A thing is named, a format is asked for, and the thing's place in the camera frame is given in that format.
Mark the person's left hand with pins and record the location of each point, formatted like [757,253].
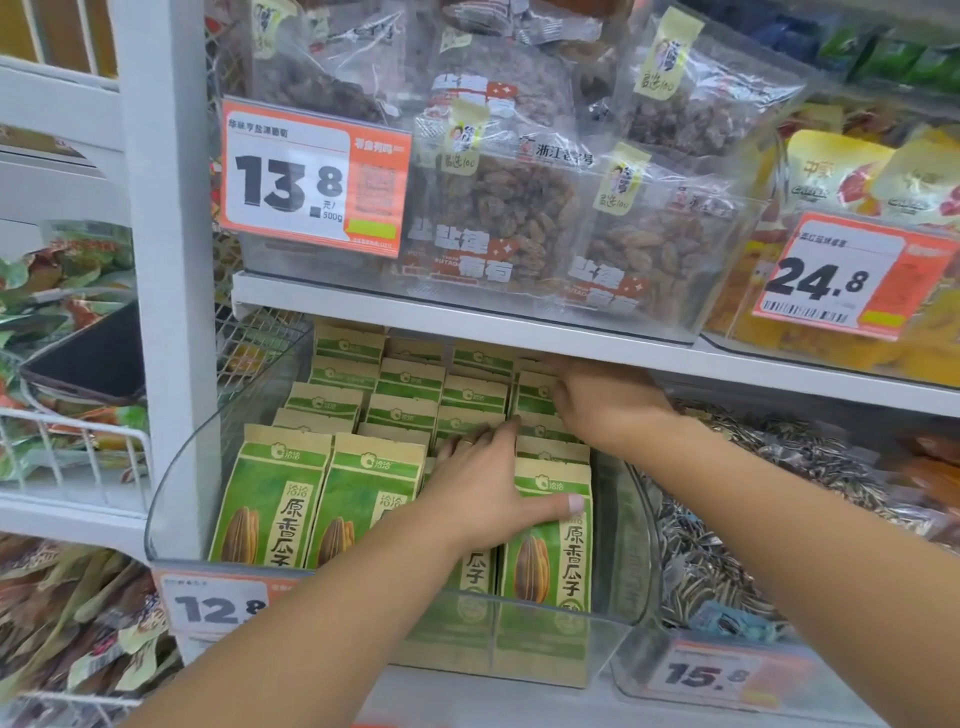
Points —
[480,495]

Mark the empty clear plastic bin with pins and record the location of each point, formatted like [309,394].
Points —
[622,540]

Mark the clear bin of nut bags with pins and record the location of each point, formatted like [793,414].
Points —
[510,210]

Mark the person's left forearm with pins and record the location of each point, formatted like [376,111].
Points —
[300,645]

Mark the person's right hand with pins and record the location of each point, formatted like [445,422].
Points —
[607,405]

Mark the pile of green snack bags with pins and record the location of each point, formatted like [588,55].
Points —
[45,285]

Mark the orange white price tag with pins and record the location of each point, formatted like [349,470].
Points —
[817,277]
[202,607]
[697,675]
[277,180]

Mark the pile of brown snack bags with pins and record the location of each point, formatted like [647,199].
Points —
[67,615]

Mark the green snack packet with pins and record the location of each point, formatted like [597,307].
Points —
[547,555]

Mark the row of green packets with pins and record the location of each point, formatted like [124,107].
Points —
[262,495]

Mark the white store shelf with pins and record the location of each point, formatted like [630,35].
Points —
[450,315]

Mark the stack of yellow snack bags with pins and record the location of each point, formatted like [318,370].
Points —
[840,172]

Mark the person's right forearm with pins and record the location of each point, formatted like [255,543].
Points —
[810,555]

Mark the black smartphone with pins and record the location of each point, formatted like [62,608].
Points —
[90,360]

